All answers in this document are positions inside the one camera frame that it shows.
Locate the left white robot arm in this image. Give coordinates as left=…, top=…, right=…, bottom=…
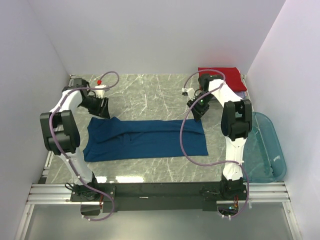
left=39, top=78, right=110, bottom=201

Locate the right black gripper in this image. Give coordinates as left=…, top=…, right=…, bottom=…
left=186, top=92, right=214, bottom=123

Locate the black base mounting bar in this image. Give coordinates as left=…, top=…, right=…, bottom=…
left=70, top=181, right=248, bottom=213

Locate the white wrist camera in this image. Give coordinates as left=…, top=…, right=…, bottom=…
left=181, top=87, right=196, bottom=101
left=93, top=79, right=110, bottom=99

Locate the blue t shirt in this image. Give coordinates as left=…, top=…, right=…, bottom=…
left=83, top=117, right=208, bottom=163

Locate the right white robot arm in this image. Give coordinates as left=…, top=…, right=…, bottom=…
left=182, top=71, right=253, bottom=200

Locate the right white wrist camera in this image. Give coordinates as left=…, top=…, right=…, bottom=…
left=181, top=87, right=196, bottom=101

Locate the lavender folded t shirt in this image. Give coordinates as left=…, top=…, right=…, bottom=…
left=235, top=91, right=248, bottom=99

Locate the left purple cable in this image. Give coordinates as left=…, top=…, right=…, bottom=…
left=49, top=70, right=120, bottom=222

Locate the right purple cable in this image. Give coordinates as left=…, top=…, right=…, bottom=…
left=179, top=69, right=250, bottom=219

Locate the teal plastic bin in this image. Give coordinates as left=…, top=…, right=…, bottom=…
left=243, top=112, right=287, bottom=184

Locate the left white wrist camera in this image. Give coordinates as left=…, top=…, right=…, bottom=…
left=93, top=79, right=110, bottom=99

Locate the purple cable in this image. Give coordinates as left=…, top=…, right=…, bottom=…
left=179, top=69, right=250, bottom=219
left=49, top=70, right=120, bottom=222

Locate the red folded t shirt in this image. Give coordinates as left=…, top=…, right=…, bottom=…
left=198, top=67, right=247, bottom=93

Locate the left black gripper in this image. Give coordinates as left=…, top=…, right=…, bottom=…
left=79, top=94, right=111, bottom=120

